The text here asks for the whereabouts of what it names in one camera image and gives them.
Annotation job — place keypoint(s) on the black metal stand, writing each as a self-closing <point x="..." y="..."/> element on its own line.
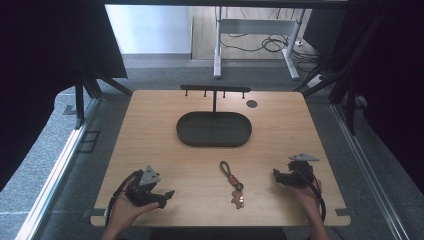
<point x="350" y="103"/>
<point x="80" y="103"/>

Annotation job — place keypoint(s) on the black overhead bar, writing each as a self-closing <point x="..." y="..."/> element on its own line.
<point x="226" y="3"/>

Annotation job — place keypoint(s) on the white power strip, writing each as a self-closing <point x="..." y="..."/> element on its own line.
<point x="315" y="81"/>

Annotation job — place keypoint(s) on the person's left hand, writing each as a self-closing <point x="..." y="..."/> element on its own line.
<point x="125" y="211"/>

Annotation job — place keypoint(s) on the aluminium rail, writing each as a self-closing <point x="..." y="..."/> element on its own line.
<point x="56" y="173"/>
<point x="363" y="166"/>

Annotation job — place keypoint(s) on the person's right hand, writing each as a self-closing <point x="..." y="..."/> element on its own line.
<point x="308" y="198"/>

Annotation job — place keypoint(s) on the black key rack with tray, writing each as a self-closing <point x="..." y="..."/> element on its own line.
<point x="214" y="129"/>

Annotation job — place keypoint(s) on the white metal desk frame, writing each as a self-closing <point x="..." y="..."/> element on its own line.
<point x="256" y="26"/>

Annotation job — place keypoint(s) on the black curtain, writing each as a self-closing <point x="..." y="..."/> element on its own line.
<point x="40" y="66"/>
<point x="393" y="83"/>

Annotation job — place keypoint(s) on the black tape strip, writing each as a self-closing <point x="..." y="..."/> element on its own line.
<point x="343" y="211"/>
<point x="94" y="212"/>

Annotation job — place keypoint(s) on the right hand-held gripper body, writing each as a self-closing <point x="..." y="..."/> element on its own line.
<point x="300" y="175"/>

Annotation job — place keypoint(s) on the black round table grommet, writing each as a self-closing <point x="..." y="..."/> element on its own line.
<point x="252" y="103"/>

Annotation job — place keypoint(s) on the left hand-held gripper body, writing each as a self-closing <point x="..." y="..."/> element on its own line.
<point x="143" y="195"/>

